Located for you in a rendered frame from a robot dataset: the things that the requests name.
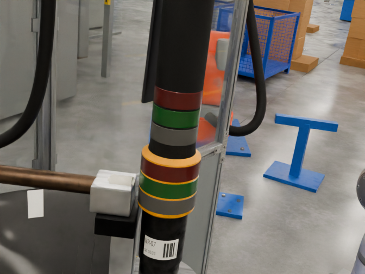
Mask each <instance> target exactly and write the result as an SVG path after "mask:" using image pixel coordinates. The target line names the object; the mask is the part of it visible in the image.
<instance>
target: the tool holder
mask: <svg viewBox="0 0 365 274"><path fill-rule="evenodd" d="M112 174H113V175H122V176H131V177H133V179H134V180H136V182H137V174H134V173H125V172H117V171H108V170H99V171H98V173H97V175H96V177H97V178H96V179H94V181H93V183H92V185H91V189H90V212H91V213H96V216H95V224H94V234H97V235H105V236H110V237H111V243H110V260H109V274H139V263H140V258H139V257H136V255H137V243H138V236H139V224H140V213H141V207H140V206H139V204H138V199H137V196H136V185H135V186H134V187H133V185H132V184H131V186H126V185H118V184H109V181H107V180H108V177H111V175H112ZM135 184H136V183H135ZM134 190H135V191H134ZM133 192H134V193H135V194H134V193H133ZM133 194H134V195H133ZM133 196H134V197H133ZM178 274H196V273H195V272H194V271H193V270H192V269H191V268H190V267H189V266H188V265H186V264H185V263H183V262H180V265H179V273H178Z"/></svg>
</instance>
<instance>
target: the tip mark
mask: <svg viewBox="0 0 365 274"><path fill-rule="evenodd" d="M27 194H28V218H33V217H42V216H43V190H29V191H27Z"/></svg>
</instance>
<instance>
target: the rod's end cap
mask: <svg viewBox="0 0 365 274"><path fill-rule="evenodd" d="M107 181H109V184H118V185H126V186H131V184H132V185H133V187H134V186H135V185H136V184H135V183H136V180H134V179H133V177H131V176H122V175H113V174H112V175H111V177H108V180H107Z"/></svg>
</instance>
